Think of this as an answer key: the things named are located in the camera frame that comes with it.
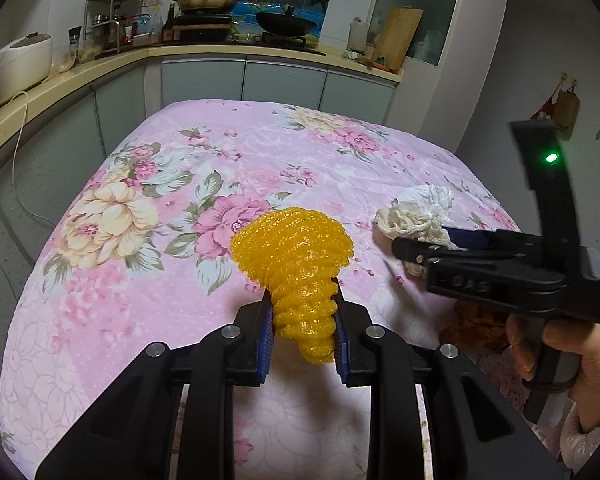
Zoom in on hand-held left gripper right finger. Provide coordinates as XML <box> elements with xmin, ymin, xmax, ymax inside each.
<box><xmin>330</xmin><ymin>292</ymin><xmax>568</xmax><ymax>480</ymax></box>

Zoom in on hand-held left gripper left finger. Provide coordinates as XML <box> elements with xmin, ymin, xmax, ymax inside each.
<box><xmin>35</xmin><ymin>290</ymin><xmax>277</xmax><ymax>480</ymax></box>

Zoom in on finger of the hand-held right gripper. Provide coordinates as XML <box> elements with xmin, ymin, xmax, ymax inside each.
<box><xmin>442</xmin><ymin>226</ymin><xmax>523</xmax><ymax>252</ymax></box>
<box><xmin>391</xmin><ymin>236</ymin><xmax>486</xmax><ymax>267</ymax></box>

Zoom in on cream mesh net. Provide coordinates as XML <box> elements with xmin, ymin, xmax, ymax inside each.
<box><xmin>374</xmin><ymin>199</ymin><xmax>461</xmax><ymax>278</ymax></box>

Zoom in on white plastic bag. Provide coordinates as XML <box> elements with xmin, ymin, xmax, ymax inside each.
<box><xmin>400</xmin><ymin>185</ymin><xmax>456</xmax><ymax>222</ymax></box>

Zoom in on orange-yellow foam net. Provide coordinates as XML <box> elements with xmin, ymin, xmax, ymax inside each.
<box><xmin>229</xmin><ymin>206</ymin><xmax>355</xmax><ymax>365</ymax></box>

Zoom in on person's right forearm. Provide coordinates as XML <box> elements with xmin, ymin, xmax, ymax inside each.
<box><xmin>555</xmin><ymin>395</ymin><xmax>600</xmax><ymax>476</ymax></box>

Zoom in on brown crumpled wrapper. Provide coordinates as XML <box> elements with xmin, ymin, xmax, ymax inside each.
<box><xmin>440</xmin><ymin>305</ymin><xmax>512</xmax><ymax>352</ymax></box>

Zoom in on pink floral blanket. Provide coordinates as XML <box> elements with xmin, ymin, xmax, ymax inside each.
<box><xmin>0</xmin><ymin>99</ymin><xmax>571</xmax><ymax>480</ymax></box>

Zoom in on brown paper bag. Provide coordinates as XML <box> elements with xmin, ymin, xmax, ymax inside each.
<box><xmin>552</xmin><ymin>87</ymin><xmax>581</xmax><ymax>141</ymax></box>

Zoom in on wooden cutting board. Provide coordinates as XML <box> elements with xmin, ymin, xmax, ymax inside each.
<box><xmin>370</xmin><ymin>7</ymin><xmax>424</xmax><ymax>72</ymax></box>

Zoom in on white plastic bottle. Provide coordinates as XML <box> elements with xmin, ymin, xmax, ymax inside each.
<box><xmin>348</xmin><ymin>16</ymin><xmax>368</xmax><ymax>54</ymax></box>

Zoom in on frosted glass partition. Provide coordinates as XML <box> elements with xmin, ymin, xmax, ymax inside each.
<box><xmin>367</xmin><ymin>0</ymin><xmax>466</xmax><ymax>67</ymax></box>

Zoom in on black wok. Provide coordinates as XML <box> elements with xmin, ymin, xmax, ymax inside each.
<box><xmin>256</xmin><ymin>5</ymin><xmax>319</xmax><ymax>37</ymax></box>

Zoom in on beige kitchen counter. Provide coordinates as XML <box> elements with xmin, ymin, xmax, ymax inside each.
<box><xmin>0</xmin><ymin>42</ymin><xmax>404</xmax><ymax>271</ymax></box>

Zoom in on black gas stove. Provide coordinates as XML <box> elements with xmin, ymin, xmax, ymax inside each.
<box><xmin>172</xmin><ymin>14</ymin><xmax>327</xmax><ymax>56</ymax></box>

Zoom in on dark sauce bottle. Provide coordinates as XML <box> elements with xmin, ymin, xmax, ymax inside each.
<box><xmin>161</xmin><ymin>4</ymin><xmax>177</xmax><ymax>42</ymax></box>

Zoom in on metal spice rack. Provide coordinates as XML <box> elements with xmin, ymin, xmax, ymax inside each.
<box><xmin>82</xmin><ymin>0</ymin><xmax>146</xmax><ymax>54</ymax></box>

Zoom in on white rice cooker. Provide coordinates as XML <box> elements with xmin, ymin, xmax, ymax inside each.
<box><xmin>0</xmin><ymin>32</ymin><xmax>54</xmax><ymax>106</ymax></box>

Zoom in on white power cable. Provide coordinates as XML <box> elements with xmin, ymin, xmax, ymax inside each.
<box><xmin>0</xmin><ymin>91</ymin><xmax>61</xmax><ymax>223</ymax></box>

